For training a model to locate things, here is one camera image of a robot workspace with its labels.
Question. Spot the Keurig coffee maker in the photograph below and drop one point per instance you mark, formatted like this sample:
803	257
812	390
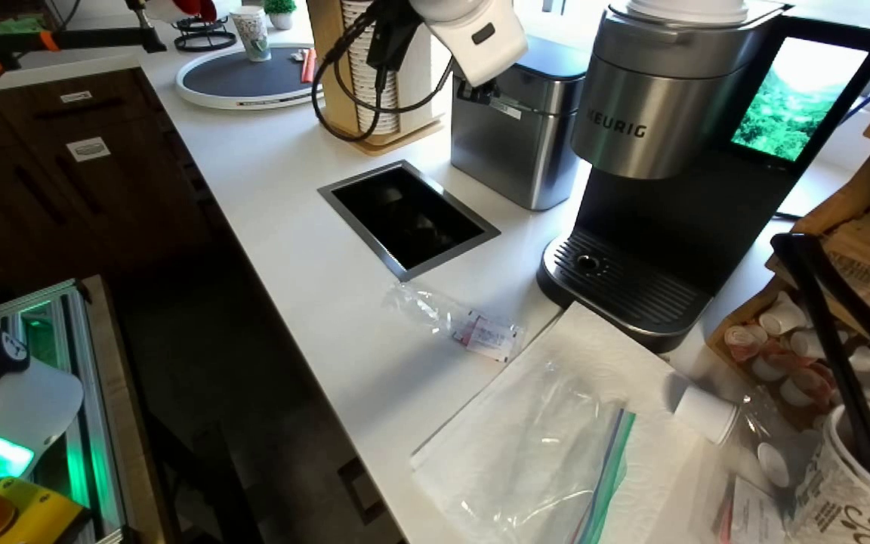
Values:
670	204

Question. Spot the crumpled clear plastic wrapper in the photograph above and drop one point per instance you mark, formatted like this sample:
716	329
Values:
455	322

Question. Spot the wooden box of coffee pods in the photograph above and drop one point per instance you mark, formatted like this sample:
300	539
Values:
802	337

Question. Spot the wooden cup dispenser stand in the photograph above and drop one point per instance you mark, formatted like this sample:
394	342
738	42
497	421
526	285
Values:
377	73

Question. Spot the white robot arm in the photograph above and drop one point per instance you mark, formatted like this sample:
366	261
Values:
482	37

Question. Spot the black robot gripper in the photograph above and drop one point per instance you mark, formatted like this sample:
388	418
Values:
394	25

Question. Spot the dark wooden cabinet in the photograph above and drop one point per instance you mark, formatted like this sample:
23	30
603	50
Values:
95	179

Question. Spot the patterned paper cup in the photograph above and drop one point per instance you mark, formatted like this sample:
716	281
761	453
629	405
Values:
831	501

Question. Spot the steel-framed counter trash chute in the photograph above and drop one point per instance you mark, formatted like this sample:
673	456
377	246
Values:
406	219

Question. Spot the round grey tray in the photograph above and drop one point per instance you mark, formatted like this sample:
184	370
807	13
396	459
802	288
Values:
232	80

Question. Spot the stainless steel countertop bin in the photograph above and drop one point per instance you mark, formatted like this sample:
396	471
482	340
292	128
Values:
510	134

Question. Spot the cart with electronics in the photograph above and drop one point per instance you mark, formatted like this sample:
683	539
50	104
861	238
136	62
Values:
72	453

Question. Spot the clear plastic zip bag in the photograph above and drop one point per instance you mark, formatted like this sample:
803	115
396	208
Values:
585	436

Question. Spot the digital photo frame screen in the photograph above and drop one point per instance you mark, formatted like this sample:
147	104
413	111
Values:
795	96

